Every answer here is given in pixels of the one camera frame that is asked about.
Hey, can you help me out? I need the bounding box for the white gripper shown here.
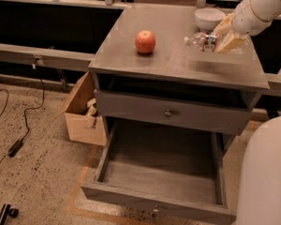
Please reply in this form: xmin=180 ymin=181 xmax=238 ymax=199
xmin=214 ymin=0 xmax=272 ymax=53

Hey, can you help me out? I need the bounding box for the clear plastic water bottle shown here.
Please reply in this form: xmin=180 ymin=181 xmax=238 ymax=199
xmin=184 ymin=31 xmax=249 ymax=53

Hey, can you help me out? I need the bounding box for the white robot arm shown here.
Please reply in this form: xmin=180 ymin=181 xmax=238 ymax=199
xmin=214 ymin=0 xmax=281 ymax=225

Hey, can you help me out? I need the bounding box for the closed grey upper drawer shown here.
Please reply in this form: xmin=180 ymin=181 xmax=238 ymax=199
xmin=95 ymin=90 xmax=251 ymax=135

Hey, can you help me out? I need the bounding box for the grey wooden drawer cabinet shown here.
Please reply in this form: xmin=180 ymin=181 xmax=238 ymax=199
xmin=89 ymin=5 xmax=269 ymax=149

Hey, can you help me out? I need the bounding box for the round metal drawer knob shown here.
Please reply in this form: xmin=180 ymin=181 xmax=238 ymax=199
xmin=164 ymin=110 xmax=172 ymax=117

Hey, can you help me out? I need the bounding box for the open grey bottom drawer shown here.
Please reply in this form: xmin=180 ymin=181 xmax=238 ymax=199
xmin=81 ymin=119 xmax=236 ymax=225

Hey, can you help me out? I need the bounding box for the white ceramic bowl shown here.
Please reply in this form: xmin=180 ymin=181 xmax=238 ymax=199
xmin=195 ymin=7 xmax=226 ymax=31

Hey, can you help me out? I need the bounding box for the red apple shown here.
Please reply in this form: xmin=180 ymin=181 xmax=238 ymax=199
xmin=135 ymin=30 xmax=155 ymax=54

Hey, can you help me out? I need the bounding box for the cardboard box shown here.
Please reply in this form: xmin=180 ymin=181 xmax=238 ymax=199
xmin=56 ymin=72 xmax=107 ymax=145

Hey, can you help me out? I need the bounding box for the black power adapter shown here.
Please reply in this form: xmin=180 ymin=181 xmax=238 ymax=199
xmin=7 ymin=140 xmax=23 ymax=158

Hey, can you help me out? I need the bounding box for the black floor stand piece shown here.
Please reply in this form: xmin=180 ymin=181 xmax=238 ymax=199
xmin=0 ymin=203 xmax=19 ymax=225

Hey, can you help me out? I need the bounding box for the grey metal rail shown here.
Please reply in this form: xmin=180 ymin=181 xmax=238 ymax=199
xmin=0 ymin=43 xmax=94 ymax=72

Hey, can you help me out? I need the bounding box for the black power cable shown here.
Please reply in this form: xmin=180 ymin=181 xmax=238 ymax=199
xmin=0 ymin=78 xmax=46 ymax=177

